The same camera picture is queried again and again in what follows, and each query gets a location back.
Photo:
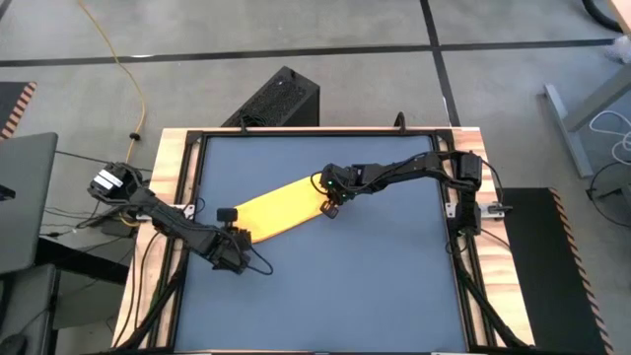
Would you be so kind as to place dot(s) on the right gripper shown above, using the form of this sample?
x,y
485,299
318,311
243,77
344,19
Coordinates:
x,y
340,180

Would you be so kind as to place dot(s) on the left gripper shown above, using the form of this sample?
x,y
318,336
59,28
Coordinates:
x,y
229,249

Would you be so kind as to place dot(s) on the orange towel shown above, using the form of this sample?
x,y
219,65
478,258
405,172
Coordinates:
x,y
281,209

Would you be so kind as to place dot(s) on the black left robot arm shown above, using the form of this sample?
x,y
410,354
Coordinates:
x,y
162,217

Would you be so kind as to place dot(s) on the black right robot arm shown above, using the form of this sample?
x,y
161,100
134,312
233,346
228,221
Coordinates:
x,y
409,170

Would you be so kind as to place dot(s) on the black clamp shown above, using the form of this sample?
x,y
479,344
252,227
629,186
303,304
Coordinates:
x,y
242,127
401,125

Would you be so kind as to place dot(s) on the grey-blue table mat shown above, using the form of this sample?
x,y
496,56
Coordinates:
x,y
222,335

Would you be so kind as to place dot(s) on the black computer tower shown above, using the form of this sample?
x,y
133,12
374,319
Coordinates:
x,y
281,98

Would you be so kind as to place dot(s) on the wooden table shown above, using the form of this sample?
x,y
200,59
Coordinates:
x,y
473,135

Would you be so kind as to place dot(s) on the black shelf board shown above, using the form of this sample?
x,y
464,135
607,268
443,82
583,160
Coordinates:
x,y
84,261

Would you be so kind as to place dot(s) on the grey cabinet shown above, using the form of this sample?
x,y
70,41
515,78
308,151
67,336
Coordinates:
x,y
24,305

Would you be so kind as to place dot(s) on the black hazard-striped floor mat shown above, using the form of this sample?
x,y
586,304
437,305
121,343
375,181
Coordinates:
x,y
542,271
10,101

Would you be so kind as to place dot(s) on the grey desk leg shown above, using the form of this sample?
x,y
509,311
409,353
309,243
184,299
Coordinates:
x,y
574,148

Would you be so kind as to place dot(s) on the wooden desk corner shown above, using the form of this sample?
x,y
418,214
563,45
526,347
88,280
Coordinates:
x,y
623,12

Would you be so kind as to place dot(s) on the black table frame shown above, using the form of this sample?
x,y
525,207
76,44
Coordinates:
x,y
320,132

